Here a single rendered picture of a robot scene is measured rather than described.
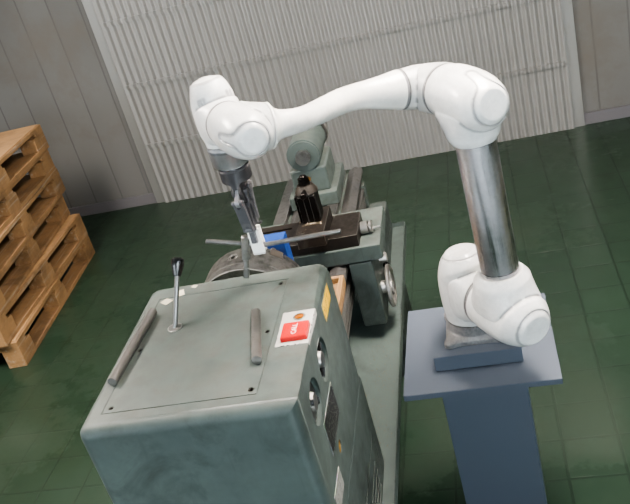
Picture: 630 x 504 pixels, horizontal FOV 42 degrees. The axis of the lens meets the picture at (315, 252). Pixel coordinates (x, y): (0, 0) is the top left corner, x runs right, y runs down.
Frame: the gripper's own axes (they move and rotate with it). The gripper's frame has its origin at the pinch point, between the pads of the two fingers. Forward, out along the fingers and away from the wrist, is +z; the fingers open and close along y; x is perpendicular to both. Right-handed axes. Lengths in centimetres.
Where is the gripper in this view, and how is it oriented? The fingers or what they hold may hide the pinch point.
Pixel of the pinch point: (256, 239)
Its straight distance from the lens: 202.2
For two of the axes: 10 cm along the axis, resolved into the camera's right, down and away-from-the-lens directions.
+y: 1.1, -4.9, 8.7
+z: 2.4, 8.6, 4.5
